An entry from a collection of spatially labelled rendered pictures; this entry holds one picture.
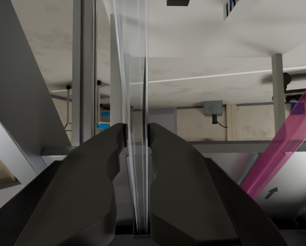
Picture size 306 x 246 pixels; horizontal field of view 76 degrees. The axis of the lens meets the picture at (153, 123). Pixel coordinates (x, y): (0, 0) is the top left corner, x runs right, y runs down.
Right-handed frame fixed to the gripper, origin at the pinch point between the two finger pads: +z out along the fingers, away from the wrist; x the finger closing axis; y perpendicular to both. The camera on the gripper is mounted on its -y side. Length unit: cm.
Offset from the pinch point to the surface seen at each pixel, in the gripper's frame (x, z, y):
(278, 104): 56, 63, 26
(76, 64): -13.2, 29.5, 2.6
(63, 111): -204, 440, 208
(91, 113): -10.2, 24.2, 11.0
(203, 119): 198, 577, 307
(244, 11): 24.3, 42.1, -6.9
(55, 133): -8.0, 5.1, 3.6
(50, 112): -7.9, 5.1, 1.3
